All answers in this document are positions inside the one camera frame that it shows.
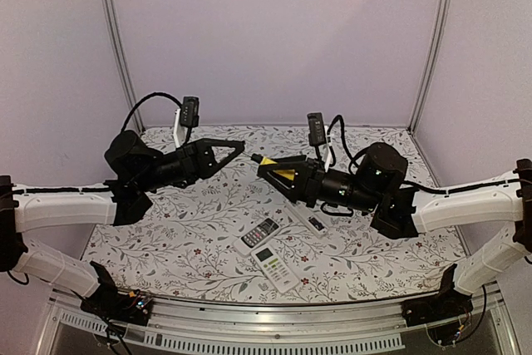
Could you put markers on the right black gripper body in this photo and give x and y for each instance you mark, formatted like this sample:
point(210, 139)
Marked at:
point(312, 180)

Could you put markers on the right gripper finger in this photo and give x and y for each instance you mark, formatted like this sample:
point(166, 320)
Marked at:
point(293, 190)
point(296, 163)

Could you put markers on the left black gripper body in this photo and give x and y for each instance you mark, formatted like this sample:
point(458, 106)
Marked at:
point(191, 168)

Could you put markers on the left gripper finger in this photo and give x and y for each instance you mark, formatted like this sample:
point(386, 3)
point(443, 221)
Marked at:
point(209, 143)
point(217, 157)

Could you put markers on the yellow pry tool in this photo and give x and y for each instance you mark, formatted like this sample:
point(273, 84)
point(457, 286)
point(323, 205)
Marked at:
point(288, 174)

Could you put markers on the slim white remote control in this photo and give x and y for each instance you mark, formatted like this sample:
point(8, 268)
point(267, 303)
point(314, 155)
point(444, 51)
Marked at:
point(301, 214)

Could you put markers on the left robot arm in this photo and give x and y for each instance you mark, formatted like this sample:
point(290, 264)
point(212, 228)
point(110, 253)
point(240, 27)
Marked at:
point(140, 171)

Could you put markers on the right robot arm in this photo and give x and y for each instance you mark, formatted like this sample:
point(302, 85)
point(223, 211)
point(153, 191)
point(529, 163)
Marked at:
point(402, 209)

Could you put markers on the black-faced white remote control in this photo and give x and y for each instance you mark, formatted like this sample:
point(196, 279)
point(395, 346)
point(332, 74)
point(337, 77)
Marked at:
point(260, 234)

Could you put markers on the white remote with display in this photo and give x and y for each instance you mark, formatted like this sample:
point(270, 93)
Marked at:
point(275, 269)

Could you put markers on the floral patterned table mat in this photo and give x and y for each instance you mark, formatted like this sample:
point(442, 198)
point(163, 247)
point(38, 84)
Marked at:
point(186, 245)

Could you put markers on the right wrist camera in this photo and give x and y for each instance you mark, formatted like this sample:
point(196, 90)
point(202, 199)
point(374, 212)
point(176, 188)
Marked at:
point(319, 139)

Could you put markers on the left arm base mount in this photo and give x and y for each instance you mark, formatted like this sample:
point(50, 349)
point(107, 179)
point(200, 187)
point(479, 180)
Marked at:
point(133, 307)

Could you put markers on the front aluminium rail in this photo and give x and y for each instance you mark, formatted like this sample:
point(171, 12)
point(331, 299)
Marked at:
point(187, 326)

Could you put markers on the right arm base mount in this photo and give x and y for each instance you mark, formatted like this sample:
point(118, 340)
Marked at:
point(436, 308)

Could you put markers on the left aluminium frame post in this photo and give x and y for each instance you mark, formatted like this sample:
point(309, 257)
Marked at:
point(112, 23)

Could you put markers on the aluminium frame post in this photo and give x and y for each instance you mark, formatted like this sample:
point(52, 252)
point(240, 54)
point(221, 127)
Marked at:
point(438, 31)
point(112, 23)

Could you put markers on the right aluminium frame post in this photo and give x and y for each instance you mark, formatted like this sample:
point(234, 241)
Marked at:
point(438, 31)

